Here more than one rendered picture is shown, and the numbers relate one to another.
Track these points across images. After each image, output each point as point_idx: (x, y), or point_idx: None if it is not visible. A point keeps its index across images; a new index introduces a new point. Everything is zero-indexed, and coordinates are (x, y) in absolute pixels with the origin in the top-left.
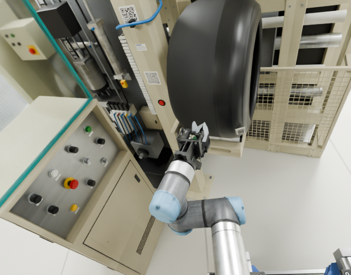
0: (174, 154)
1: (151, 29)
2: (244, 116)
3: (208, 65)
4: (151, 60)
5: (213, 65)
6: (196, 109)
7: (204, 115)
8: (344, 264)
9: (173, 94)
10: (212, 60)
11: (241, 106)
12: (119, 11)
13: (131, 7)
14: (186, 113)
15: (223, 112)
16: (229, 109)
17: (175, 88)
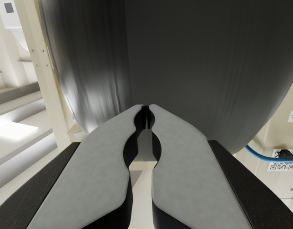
0: None
1: (260, 135)
2: (43, 29)
3: (153, 157)
4: None
5: (142, 157)
6: (197, 81)
7: (169, 56)
8: None
9: (264, 117)
10: (146, 159)
11: (60, 78)
12: None
13: (273, 168)
14: (245, 60)
15: (98, 82)
16: (83, 89)
17: (248, 132)
